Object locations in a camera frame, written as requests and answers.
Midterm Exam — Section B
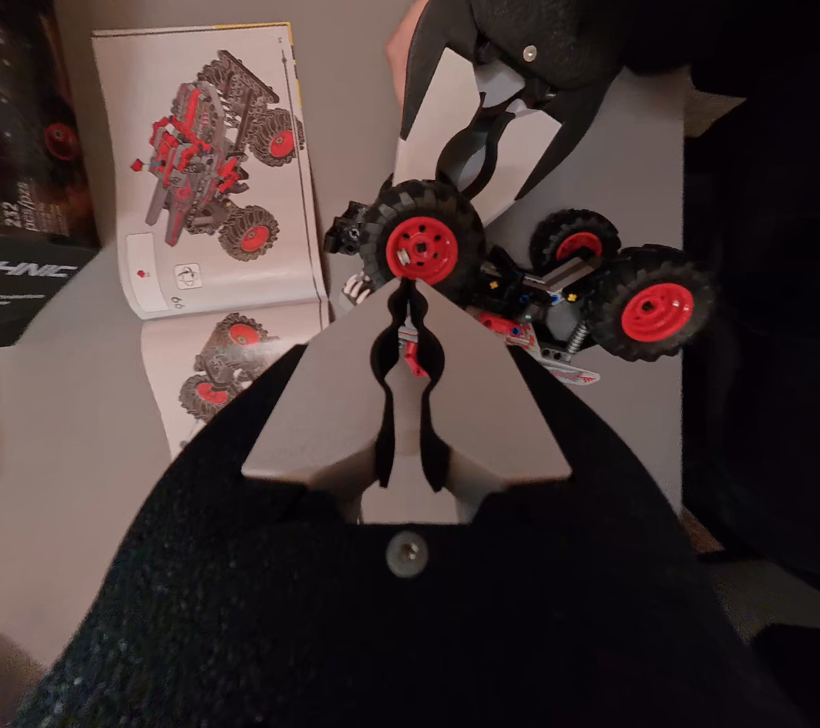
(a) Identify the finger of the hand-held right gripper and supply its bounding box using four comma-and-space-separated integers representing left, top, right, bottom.
460, 75, 563, 227
392, 46, 488, 184

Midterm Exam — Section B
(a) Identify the black toy set box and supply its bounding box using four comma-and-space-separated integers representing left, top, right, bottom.
0, 0, 101, 349

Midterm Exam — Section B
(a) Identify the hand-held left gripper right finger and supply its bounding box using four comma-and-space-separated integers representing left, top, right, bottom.
412, 278, 574, 523

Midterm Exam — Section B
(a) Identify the person's black clothing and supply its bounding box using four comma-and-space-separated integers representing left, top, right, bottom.
641, 0, 820, 575

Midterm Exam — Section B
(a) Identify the person's right hand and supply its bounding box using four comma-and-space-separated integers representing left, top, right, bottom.
384, 0, 460, 109

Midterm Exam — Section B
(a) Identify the black red toy monster truck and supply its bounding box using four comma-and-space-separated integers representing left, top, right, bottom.
323, 177, 720, 387

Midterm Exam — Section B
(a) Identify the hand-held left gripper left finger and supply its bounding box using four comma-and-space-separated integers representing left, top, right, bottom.
240, 278, 411, 491

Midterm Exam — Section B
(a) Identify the white instruction booklet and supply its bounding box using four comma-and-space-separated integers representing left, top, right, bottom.
91, 22, 332, 460

